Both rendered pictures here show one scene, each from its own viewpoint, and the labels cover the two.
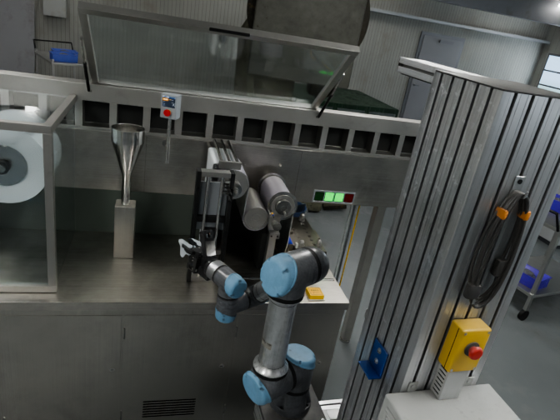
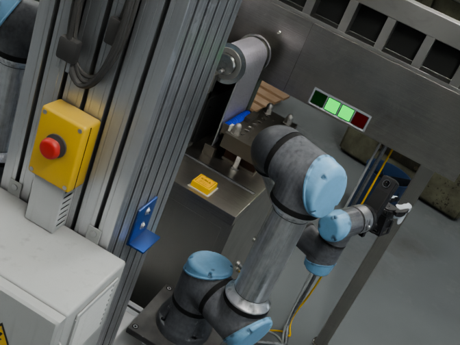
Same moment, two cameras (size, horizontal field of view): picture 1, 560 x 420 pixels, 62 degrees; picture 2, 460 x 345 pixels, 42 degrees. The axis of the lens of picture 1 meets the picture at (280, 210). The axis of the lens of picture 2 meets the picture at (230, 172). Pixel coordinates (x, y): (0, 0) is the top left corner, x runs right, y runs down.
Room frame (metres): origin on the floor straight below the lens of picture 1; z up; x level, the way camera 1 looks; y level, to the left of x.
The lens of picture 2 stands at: (0.39, -1.22, 1.94)
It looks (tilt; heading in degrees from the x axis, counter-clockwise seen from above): 28 degrees down; 31
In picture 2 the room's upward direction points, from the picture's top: 23 degrees clockwise
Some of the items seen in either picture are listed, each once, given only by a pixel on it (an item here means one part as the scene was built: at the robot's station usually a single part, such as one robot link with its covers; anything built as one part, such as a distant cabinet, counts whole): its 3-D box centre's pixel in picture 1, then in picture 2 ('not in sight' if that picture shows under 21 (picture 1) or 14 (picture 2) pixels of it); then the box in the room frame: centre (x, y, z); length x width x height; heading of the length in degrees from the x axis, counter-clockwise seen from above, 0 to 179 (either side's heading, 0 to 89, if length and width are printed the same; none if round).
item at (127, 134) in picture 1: (127, 134); not in sight; (1.96, 0.71, 1.50); 0.14 x 0.14 x 0.06
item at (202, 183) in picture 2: (314, 293); (204, 184); (1.89, -0.23, 0.91); 0.07 x 0.07 x 0.02; 17
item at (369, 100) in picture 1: (327, 114); not in sight; (9.16, -0.58, 0.40); 2.00 x 1.83 x 0.79; 110
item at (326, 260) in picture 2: not in sight; (320, 249); (1.71, -0.76, 1.12); 0.11 x 0.08 x 0.11; 84
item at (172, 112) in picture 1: (170, 106); not in sight; (1.94, 0.53, 1.66); 0.07 x 0.07 x 0.10; 83
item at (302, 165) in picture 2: not in sight; (270, 251); (1.45, -0.75, 1.19); 0.15 x 0.12 x 0.55; 84
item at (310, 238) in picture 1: (300, 237); (260, 134); (2.28, -0.13, 1.00); 0.40 x 0.16 x 0.06; 17
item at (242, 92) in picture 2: (284, 221); (240, 98); (2.20, -0.03, 1.11); 0.23 x 0.01 x 0.18; 17
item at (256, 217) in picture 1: (252, 207); not in sight; (2.15, 0.14, 1.17); 0.26 x 0.12 x 0.12; 17
